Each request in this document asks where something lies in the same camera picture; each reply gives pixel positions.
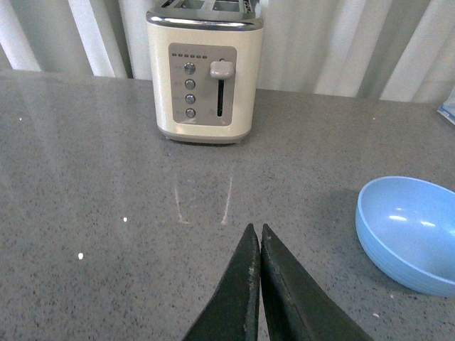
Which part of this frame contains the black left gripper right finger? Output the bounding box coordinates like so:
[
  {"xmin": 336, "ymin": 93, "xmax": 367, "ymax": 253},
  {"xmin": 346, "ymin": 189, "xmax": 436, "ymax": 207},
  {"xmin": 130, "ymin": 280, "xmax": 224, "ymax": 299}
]
[{"xmin": 261, "ymin": 224, "xmax": 372, "ymax": 340}]

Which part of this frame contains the cream white toaster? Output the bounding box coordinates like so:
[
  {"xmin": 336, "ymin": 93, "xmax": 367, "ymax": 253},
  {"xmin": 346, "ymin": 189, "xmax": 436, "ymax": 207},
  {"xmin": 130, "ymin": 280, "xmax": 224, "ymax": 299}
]
[{"xmin": 146, "ymin": 0, "xmax": 264, "ymax": 144}]

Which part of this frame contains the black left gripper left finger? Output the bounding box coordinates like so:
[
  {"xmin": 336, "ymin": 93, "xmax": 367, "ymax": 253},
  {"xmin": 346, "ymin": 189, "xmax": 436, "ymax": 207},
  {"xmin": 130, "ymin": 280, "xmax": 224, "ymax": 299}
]
[{"xmin": 183, "ymin": 224, "xmax": 261, "ymax": 340}]

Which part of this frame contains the light blue bowl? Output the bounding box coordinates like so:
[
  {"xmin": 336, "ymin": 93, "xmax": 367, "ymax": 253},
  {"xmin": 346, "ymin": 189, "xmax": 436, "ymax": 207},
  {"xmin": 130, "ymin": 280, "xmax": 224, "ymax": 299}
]
[{"xmin": 355, "ymin": 176, "xmax": 454, "ymax": 297}]

